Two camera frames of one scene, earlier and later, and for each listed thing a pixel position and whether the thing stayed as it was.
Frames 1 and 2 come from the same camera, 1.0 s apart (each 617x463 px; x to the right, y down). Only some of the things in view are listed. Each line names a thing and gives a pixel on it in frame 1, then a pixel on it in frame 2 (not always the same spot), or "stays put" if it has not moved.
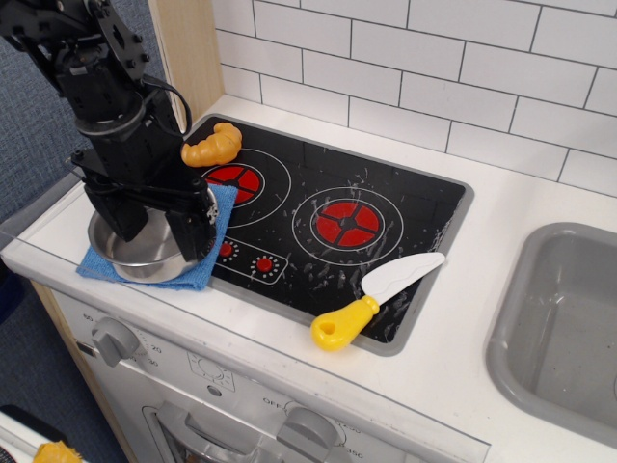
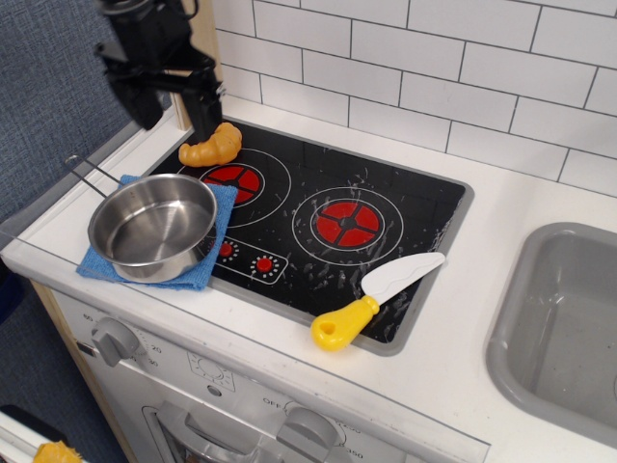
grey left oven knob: x=114 y=340 stays put
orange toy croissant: x=223 y=145 stays put
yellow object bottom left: x=57 y=451 stays put
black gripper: x=140 y=150 -> x=148 y=42
